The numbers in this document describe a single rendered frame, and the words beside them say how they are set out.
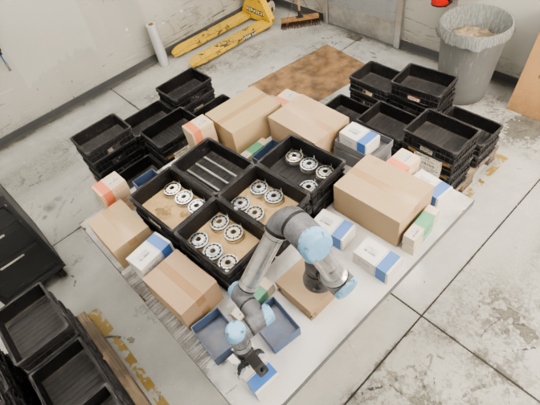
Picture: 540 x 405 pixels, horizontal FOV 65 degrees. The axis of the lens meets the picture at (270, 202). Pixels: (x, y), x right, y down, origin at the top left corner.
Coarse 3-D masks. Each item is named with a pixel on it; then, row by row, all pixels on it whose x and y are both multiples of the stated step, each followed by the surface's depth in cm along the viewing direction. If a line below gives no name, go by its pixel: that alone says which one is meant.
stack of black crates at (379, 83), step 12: (360, 72) 362; (372, 72) 371; (384, 72) 361; (396, 72) 352; (360, 84) 351; (372, 84) 360; (384, 84) 358; (360, 96) 360; (372, 96) 349; (384, 96) 339
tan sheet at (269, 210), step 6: (258, 180) 241; (270, 186) 237; (246, 192) 236; (252, 198) 232; (258, 198) 232; (288, 198) 229; (252, 204) 230; (258, 204) 229; (264, 204) 229; (282, 204) 227; (288, 204) 226; (294, 204) 226; (264, 210) 226; (270, 210) 226; (276, 210) 225; (270, 216) 223; (264, 222) 221
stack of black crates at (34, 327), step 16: (32, 288) 242; (16, 304) 240; (32, 304) 248; (48, 304) 246; (0, 320) 238; (16, 320) 242; (32, 320) 240; (48, 320) 239; (64, 320) 226; (0, 336) 224; (16, 336) 235; (32, 336) 234; (48, 336) 233; (64, 336) 226; (80, 336) 237; (16, 352) 225; (32, 352) 216; (48, 352) 224; (96, 352) 249; (32, 368) 222
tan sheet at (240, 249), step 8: (208, 224) 225; (208, 232) 221; (248, 232) 218; (216, 240) 217; (224, 240) 216; (248, 240) 214; (256, 240) 214; (224, 248) 213; (232, 248) 212; (240, 248) 212; (248, 248) 211; (240, 256) 209
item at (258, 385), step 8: (232, 360) 180; (264, 360) 178; (248, 368) 177; (272, 368) 175; (248, 376) 174; (256, 376) 174; (264, 376) 174; (272, 376) 173; (248, 384) 172; (256, 384) 172; (264, 384) 172; (272, 384) 175; (256, 392) 170; (264, 392) 174
